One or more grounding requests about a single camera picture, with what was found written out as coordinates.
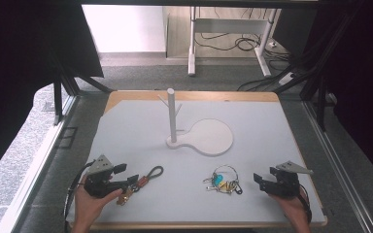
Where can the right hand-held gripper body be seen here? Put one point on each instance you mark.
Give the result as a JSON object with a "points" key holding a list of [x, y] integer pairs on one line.
{"points": [[283, 184]]}

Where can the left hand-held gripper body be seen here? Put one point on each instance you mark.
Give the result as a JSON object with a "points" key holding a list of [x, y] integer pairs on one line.
{"points": [[98, 183]]}

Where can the person's right hand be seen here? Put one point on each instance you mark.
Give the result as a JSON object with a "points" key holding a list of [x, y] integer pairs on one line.
{"points": [[291, 208]]}

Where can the person's left hand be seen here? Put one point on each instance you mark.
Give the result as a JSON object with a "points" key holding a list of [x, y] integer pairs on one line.
{"points": [[89, 207]]}

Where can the grey table mat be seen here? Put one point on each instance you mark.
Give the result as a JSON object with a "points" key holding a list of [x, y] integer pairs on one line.
{"points": [[255, 136]]}

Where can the white peg stand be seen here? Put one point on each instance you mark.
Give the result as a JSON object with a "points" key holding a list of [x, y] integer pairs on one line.
{"points": [[172, 113]]}

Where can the white power strip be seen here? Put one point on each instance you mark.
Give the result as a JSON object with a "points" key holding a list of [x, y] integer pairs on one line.
{"points": [[286, 78]]}

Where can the wooden table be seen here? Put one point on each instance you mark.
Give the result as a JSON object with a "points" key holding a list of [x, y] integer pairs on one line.
{"points": [[207, 95]]}

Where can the black curtain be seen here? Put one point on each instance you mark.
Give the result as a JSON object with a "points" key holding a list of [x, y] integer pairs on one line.
{"points": [[366, 81], [19, 64]]}

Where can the aluminium rail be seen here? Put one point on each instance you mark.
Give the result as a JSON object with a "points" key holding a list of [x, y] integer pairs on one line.
{"points": [[39, 161], [336, 161]]}

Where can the black metal frame stand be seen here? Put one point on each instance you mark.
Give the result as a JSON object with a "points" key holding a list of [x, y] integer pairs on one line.
{"points": [[320, 106], [58, 97]]}

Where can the white metal desk frame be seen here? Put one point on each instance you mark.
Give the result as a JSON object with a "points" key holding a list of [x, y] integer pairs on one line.
{"points": [[226, 25]]}

